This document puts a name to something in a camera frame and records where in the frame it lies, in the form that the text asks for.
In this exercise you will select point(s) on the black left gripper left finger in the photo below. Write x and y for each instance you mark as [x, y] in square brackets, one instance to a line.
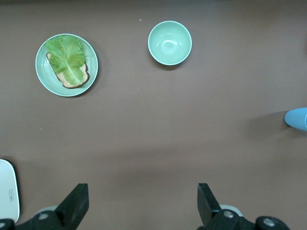
[72, 208]

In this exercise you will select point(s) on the toasted bread slice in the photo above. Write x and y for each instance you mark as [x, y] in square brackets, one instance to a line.
[62, 79]

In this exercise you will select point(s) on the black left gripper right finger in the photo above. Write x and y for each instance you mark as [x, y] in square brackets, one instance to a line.
[208, 208]

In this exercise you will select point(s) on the blue plastic cup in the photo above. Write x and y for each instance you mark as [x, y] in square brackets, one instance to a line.
[296, 118]

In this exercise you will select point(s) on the mint green bowl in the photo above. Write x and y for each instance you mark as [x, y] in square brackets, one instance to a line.
[170, 45]

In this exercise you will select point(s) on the green lettuce leaf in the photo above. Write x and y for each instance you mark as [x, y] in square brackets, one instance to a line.
[67, 57]

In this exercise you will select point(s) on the brown table cover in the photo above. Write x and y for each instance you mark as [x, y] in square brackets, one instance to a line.
[144, 131]

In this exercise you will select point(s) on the mint green plate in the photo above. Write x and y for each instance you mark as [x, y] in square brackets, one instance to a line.
[40, 69]

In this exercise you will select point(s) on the white toaster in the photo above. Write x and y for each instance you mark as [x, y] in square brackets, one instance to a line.
[7, 191]

